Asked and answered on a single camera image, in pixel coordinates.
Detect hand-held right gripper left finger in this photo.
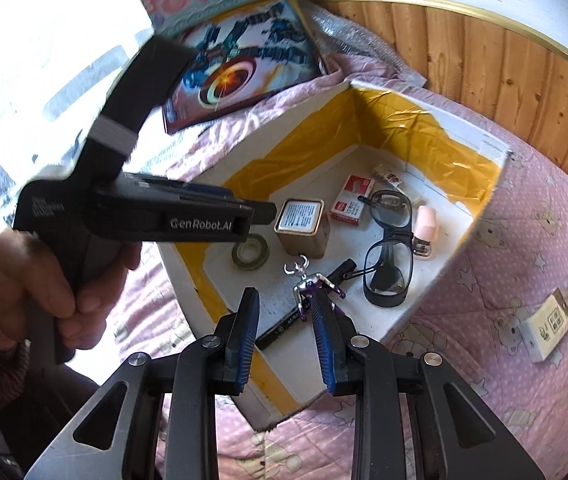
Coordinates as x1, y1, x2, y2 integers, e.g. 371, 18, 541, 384
24, 287, 261, 480

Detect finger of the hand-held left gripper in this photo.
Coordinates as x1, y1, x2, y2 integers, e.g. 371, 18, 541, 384
124, 172, 277, 226

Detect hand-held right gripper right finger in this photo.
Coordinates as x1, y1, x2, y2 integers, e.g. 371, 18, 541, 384
309, 297, 545, 480

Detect black pen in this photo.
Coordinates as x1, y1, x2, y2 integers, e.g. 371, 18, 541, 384
255, 258, 357, 352

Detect gold tin with white label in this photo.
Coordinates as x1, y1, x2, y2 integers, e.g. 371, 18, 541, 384
274, 198, 331, 259

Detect green tape roll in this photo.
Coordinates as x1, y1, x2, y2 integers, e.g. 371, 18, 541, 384
230, 234, 271, 272

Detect white foam box yellow tape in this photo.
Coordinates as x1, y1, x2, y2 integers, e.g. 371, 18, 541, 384
156, 77, 512, 431

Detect black framed glasses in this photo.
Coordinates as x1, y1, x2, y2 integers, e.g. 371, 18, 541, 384
362, 189, 415, 309

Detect small white red packet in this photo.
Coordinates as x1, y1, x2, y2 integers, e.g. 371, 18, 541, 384
371, 164, 407, 188

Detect person's left hand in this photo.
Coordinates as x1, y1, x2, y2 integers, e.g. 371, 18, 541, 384
0, 230, 142, 354

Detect red and white staple box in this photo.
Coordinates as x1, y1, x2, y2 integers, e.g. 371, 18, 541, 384
330, 174, 376, 226

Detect superhero printed box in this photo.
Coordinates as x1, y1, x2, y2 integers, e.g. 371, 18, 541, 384
161, 0, 332, 136

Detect pink stapler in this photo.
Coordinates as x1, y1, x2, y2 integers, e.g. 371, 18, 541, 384
411, 206, 438, 258

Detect clear bubble wrap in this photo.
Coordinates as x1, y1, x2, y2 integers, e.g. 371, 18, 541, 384
309, 2, 427, 88

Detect small white and tan box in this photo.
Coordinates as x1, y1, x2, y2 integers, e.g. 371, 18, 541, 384
519, 287, 568, 363

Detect pink printed blanket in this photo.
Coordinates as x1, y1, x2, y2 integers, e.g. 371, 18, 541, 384
109, 52, 568, 480

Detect wooden wall panelling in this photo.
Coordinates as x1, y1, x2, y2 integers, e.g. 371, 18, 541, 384
314, 0, 568, 191

